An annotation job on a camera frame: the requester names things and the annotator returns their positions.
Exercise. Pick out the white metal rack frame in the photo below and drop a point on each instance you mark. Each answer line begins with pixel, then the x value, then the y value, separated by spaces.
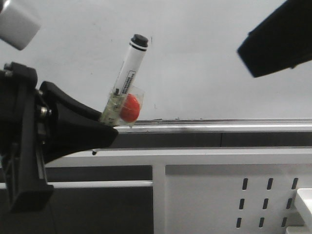
pixel 123 191

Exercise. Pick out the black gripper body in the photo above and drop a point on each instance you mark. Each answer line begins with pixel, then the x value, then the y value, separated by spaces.
pixel 21 157

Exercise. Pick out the aluminium whiteboard tray rail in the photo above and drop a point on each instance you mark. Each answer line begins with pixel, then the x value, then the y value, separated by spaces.
pixel 174 126

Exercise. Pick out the white whiteboard marker pen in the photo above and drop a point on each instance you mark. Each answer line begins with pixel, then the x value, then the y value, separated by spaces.
pixel 124 83

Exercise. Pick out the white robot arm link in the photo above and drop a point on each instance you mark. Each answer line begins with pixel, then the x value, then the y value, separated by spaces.
pixel 19 22

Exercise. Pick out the white slotted pegboard panel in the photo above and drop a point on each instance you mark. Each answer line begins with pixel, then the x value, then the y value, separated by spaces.
pixel 233 199

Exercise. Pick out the white whiteboard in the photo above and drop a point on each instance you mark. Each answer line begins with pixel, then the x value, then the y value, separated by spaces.
pixel 191 69

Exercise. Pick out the red round magnet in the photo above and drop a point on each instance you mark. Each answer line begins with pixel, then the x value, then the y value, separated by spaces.
pixel 131 109

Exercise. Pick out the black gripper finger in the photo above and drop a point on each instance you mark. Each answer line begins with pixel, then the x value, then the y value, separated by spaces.
pixel 282 40
pixel 72 127

